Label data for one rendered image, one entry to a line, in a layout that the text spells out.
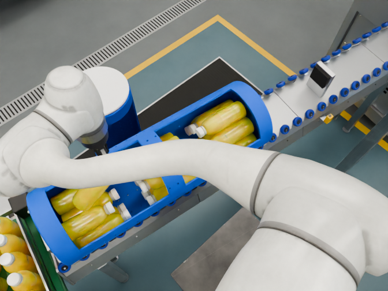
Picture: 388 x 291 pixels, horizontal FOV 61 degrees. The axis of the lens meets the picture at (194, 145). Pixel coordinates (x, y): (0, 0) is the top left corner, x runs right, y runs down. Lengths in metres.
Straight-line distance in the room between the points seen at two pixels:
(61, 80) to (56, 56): 2.54
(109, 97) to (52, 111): 0.81
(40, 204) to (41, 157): 0.49
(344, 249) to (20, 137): 0.58
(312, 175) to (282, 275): 0.14
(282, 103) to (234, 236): 0.71
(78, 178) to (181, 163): 0.19
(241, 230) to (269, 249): 0.88
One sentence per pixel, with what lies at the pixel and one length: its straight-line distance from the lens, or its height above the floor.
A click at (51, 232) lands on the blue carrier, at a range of 1.12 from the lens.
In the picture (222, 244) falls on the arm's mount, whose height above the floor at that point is 1.01.
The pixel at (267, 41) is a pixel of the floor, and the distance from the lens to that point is 3.25.
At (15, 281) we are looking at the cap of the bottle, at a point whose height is 1.10.
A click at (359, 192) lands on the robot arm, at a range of 0.45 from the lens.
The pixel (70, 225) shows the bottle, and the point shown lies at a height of 1.15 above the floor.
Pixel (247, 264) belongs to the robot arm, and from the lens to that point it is 0.40.
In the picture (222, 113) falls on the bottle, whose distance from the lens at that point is 1.25.
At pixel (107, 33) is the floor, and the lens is 3.33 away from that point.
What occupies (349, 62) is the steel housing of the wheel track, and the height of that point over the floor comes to 0.93.
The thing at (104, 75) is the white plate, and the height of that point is 1.04.
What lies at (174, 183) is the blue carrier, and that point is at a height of 1.17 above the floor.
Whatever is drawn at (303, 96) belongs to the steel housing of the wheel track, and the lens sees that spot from 1.71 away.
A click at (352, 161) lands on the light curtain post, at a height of 0.57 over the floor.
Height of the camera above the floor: 2.23
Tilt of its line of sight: 62 degrees down
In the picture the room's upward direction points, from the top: 2 degrees clockwise
